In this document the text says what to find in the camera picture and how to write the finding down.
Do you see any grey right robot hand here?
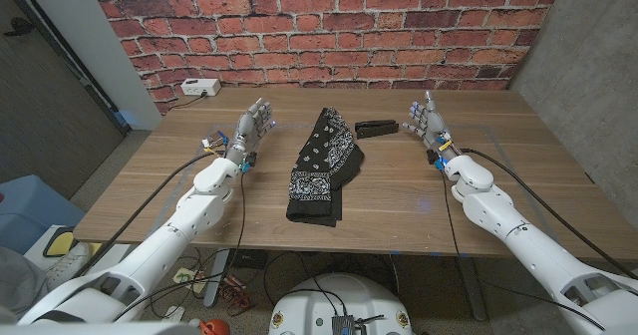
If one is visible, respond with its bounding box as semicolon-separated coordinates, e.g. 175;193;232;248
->
402;90;460;165

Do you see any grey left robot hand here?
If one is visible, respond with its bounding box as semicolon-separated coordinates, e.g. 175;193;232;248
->
223;98;277;165

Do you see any black stapler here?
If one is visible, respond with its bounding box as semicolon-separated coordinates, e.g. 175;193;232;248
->
354;119;400;140

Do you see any black paisley bandana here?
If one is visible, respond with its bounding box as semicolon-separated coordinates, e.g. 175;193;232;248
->
285;107;366;228

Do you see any small silver blue gadget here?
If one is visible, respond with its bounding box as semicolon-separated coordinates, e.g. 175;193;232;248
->
201;131;230;151

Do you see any white power strip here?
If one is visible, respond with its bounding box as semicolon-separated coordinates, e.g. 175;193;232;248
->
179;78;222;98

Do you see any red brick printed backdrop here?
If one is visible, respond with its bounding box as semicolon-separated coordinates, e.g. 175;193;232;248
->
85;0;567;116

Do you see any grey metal table leg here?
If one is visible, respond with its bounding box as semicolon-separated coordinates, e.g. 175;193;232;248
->
457;257;488;322
202;248;231;309

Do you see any paper sheet with green print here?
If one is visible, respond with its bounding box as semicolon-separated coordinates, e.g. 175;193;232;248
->
172;267;208;295

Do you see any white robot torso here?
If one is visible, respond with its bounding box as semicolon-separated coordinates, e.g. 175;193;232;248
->
268;273;414;335

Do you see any small white floor item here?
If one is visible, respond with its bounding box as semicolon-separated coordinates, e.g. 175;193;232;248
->
161;304;185;324

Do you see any orange round object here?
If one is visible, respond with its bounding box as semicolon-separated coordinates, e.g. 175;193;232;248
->
199;318;231;335

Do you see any grey torso electronics module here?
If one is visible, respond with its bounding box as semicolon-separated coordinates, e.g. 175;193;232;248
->
331;314;385;335

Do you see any yellow black pad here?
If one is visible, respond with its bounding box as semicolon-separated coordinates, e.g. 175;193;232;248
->
43;226;101;259

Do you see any white sneaker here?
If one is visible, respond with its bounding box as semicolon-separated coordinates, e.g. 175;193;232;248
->
45;241;92;290

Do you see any blue plastic bin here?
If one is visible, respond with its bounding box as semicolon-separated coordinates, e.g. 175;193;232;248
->
0;174;86;255

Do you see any grey trouser leg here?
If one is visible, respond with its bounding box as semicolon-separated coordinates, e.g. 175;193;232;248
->
0;247;51;321

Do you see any black power strip cord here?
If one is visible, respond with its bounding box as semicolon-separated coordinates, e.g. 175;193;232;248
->
168;93;206;111

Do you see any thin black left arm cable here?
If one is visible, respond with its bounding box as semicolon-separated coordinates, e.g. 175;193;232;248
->
112;169;248;321

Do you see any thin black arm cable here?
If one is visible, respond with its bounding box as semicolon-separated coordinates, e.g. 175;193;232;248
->
112;169;248;321
441;169;607;332

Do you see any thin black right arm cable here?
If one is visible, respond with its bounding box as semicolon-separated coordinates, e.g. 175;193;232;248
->
441;169;607;332

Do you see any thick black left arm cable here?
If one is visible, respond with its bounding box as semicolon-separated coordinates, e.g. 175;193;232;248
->
74;150;223;280

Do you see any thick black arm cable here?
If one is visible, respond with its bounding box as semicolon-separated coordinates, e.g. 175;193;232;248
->
459;147;638;280
74;150;223;280

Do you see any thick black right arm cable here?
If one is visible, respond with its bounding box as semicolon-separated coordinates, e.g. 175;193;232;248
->
459;147;638;280

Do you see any orange floor cable bundle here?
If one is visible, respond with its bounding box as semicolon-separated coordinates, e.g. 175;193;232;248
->
218;273;253;312

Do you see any black door handle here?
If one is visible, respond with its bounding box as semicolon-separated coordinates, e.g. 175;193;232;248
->
3;16;35;38

